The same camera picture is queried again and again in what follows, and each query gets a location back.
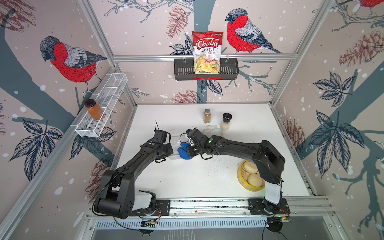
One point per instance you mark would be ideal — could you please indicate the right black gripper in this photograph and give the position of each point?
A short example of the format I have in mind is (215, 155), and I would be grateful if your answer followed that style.
(190, 155)

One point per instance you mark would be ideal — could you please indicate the clear plastic lunch box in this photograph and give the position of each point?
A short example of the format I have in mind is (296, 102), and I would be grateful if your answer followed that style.
(175, 142)

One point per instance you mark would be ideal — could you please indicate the clear lunch box lid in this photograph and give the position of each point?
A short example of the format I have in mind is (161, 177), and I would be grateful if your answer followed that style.
(213, 130)

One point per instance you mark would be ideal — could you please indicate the blue cloth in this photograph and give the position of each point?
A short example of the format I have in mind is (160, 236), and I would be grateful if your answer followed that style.
(182, 150)

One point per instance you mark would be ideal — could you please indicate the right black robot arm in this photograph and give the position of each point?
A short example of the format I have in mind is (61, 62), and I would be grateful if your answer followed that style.
(264, 155)

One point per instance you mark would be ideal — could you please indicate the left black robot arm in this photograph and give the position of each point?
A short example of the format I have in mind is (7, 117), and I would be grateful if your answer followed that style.
(116, 194)

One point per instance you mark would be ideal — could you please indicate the brown spice jar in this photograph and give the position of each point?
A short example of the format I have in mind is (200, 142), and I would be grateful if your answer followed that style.
(207, 116)

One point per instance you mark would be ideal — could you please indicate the black cap salt shaker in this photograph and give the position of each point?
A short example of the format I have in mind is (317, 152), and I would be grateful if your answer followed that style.
(225, 124)

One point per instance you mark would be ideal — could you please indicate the upper white steamed bun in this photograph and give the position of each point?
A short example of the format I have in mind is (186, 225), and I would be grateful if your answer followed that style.
(250, 167)

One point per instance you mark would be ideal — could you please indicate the white steamed bun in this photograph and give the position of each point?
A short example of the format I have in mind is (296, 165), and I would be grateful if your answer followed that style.
(250, 167)
(255, 180)

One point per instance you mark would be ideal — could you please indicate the lower white steamed bun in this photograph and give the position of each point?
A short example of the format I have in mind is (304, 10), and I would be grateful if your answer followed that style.
(255, 180)

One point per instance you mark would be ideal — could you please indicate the orange sauce bottle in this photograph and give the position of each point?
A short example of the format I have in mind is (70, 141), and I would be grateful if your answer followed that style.
(94, 109)

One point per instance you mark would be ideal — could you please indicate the red cassava chips bag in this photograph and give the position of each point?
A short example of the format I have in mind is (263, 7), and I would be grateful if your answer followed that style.
(207, 52)

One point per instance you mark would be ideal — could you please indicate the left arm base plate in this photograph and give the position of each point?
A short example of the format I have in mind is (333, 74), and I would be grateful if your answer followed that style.
(161, 205)

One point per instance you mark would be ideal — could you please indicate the black wall basket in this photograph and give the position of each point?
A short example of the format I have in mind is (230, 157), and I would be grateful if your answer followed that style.
(184, 71)

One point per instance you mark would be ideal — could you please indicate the white wire mesh shelf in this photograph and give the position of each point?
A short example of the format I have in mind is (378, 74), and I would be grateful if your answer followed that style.
(106, 99)

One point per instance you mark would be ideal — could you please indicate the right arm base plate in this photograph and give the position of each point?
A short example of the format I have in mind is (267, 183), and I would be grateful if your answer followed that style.
(258, 206)

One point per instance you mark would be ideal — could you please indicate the aluminium front rail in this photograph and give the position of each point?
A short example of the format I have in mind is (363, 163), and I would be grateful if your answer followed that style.
(238, 207)

